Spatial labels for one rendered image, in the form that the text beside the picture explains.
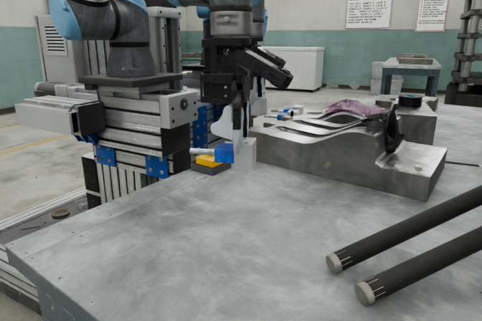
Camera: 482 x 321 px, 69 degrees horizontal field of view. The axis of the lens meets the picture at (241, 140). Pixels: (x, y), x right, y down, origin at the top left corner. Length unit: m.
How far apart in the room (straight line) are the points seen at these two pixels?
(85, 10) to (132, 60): 0.19
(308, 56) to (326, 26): 1.07
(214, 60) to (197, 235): 0.32
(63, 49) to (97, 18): 0.51
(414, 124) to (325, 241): 0.70
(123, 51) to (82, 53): 0.44
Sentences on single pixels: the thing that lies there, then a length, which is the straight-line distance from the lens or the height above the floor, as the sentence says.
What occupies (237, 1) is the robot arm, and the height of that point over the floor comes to 1.21.
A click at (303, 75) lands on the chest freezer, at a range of 7.78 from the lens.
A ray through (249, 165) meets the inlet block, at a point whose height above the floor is 0.92.
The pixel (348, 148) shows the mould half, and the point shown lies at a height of 0.89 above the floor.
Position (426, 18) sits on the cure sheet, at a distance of 8.31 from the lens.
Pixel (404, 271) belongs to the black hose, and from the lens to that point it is 0.57.
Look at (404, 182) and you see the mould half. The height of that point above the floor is 0.84.
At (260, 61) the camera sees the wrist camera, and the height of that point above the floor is 1.11.
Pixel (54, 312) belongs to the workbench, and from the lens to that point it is 0.74.
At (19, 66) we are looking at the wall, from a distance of 6.64.
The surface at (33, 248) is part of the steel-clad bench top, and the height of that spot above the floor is 0.80.
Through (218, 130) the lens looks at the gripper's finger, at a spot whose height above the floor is 0.99.
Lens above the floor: 1.15
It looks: 16 degrees down
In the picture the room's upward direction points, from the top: straight up
